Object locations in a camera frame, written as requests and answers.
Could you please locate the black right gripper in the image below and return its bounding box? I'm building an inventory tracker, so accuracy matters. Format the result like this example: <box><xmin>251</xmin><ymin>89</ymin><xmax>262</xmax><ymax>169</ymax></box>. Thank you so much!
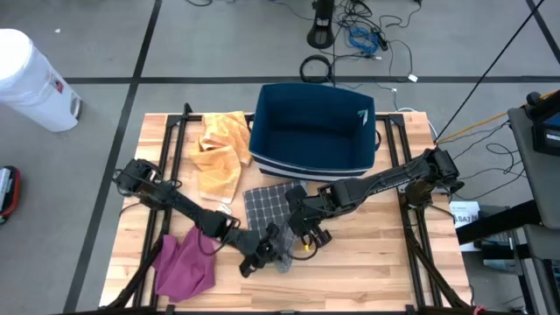
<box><xmin>286</xmin><ymin>185</ymin><xmax>338</xmax><ymax>249</ymax></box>

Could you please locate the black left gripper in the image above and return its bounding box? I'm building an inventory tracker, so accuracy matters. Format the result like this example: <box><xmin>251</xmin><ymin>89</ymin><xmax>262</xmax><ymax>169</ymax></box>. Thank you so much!
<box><xmin>227</xmin><ymin>221</ymin><xmax>281</xmax><ymax>279</ymax></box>

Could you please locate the grey checked kitchen towel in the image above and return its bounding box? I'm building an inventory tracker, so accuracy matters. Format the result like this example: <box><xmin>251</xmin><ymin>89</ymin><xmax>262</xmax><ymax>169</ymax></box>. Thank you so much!
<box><xmin>242</xmin><ymin>181</ymin><xmax>307</xmax><ymax>273</ymax></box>

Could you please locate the orange checked kitchen towel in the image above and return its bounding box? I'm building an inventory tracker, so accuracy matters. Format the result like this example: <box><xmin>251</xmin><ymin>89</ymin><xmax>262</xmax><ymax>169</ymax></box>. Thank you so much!
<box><xmin>188</xmin><ymin>111</ymin><xmax>254</xmax><ymax>205</ymax></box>

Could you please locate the navy white striped fabric basket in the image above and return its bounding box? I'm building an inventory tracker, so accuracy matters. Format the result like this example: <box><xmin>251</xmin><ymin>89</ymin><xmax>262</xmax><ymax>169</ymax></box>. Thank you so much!
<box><xmin>248</xmin><ymin>82</ymin><xmax>382</xmax><ymax>183</ymax></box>

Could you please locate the purple cloth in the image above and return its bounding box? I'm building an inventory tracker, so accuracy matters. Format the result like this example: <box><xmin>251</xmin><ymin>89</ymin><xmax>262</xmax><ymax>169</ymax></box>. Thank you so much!
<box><xmin>151</xmin><ymin>226</ymin><xmax>218</xmax><ymax>304</ymax></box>

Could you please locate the white paper sign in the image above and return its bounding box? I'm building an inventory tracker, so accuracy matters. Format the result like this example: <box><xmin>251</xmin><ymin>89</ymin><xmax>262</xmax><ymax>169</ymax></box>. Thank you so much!
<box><xmin>448</xmin><ymin>200</ymin><xmax>482</xmax><ymax>253</ymax></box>

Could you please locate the black stand base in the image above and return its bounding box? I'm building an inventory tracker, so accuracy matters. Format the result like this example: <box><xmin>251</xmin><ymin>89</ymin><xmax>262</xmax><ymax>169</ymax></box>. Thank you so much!
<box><xmin>305</xmin><ymin>0</ymin><xmax>336</xmax><ymax>49</ymax></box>

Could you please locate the black power strip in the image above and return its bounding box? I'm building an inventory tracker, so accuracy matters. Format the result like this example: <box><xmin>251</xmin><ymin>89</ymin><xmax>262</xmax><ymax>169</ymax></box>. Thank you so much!
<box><xmin>371</xmin><ymin>28</ymin><xmax>389</xmax><ymax>52</ymax></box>

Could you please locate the grey cart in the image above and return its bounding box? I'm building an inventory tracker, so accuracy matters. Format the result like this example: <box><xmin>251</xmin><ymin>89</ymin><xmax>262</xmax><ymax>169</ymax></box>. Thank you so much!
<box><xmin>507</xmin><ymin>107</ymin><xmax>560</xmax><ymax>229</ymax></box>

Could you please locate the thin black pole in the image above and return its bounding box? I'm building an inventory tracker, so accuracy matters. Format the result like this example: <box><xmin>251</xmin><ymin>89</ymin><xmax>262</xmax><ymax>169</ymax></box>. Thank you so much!
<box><xmin>435</xmin><ymin>0</ymin><xmax>546</xmax><ymax>144</ymax></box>

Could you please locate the black box device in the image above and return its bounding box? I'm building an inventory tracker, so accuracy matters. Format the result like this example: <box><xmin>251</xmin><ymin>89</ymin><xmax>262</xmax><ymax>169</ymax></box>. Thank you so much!
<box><xmin>524</xmin><ymin>90</ymin><xmax>560</xmax><ymax>157</ymax></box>

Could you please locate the red black device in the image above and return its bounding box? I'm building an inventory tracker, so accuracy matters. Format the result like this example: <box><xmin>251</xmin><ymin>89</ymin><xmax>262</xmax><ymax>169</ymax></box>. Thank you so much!
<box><xmin>0</xmin><ymin>165</ymin><xmax>22</xmax><ymax>227</ymax></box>

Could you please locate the white trash can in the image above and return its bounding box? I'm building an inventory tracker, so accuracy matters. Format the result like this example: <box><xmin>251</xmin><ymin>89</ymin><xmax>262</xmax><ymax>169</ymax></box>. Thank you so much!
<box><xmin>0</xmin><ymin>28</ymin><xmax>83</xmax><ymax>133</ymax></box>

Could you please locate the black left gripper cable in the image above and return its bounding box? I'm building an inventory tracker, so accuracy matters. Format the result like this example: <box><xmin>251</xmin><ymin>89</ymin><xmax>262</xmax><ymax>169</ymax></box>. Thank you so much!
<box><xmin>196</xmin><ymin>218</ymin><xmax>242</xmax><ymax>257</ymax></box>

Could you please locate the black table frame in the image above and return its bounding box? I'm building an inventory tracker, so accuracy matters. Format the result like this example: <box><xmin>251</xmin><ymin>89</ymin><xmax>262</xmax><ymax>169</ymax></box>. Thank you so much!
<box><xmin>104</xmin><ymin>102</ymin><xmax>473</xmax><ymax>315</ymax></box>

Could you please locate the black coiled cable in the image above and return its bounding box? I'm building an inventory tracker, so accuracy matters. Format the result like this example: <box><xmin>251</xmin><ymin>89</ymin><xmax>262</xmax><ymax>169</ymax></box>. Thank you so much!
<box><xmin>299</xmin><ymin>54</ymin><xmax>333</xmax><ymax>84</ymax></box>

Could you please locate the yellow cable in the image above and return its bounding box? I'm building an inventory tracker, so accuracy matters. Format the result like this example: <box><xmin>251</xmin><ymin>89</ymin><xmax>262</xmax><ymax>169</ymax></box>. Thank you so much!
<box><xmin>437</xmin><ymin>89</ymin><xmax>560</xmax><ymax>145</ymax></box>

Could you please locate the blue cable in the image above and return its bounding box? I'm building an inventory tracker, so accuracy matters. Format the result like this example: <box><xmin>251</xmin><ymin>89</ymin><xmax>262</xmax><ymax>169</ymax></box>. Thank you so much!
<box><xmin>347</xmin><ymin>26</ymin><xmax>380</xmax><ymax>56</ymax></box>

